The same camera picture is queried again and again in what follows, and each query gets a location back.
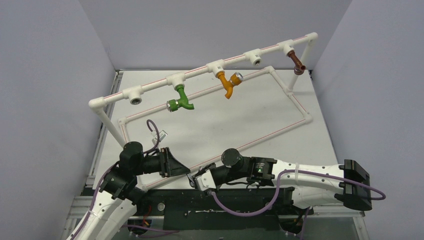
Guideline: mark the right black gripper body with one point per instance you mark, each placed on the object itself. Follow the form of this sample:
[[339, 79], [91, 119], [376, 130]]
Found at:
[[201, 172]]

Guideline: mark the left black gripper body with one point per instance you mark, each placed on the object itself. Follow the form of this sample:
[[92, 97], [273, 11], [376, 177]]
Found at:
[[164, 170]]

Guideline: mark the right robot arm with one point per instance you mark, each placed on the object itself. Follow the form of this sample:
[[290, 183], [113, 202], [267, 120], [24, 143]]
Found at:
[[312, 185]]

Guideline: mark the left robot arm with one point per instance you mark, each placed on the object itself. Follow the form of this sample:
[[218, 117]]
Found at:
[[117, 195]]

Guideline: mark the green plastic faucet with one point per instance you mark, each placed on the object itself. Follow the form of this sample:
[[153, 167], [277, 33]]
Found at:
[[183, 101]]

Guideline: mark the orange plastic faucet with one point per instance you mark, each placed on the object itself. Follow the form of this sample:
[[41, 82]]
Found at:
[[229, 84]]

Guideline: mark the brown plastic faucet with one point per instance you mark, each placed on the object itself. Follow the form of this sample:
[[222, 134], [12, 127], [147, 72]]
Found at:
[[299, 67]]

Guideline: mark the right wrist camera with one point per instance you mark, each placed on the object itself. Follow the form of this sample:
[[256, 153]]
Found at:
[[205, 181]]

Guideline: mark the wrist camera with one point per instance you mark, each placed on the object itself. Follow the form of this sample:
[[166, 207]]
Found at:
[[205, 181], [158, 137]]

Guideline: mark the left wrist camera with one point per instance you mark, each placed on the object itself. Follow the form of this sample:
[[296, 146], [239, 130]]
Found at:
[[158, 137]]

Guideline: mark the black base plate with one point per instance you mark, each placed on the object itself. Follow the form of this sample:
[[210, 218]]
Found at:
[[184, 209]]

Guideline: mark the white PVC pipe frame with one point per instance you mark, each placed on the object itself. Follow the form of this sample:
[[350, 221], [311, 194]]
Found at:
[[264, 115]]

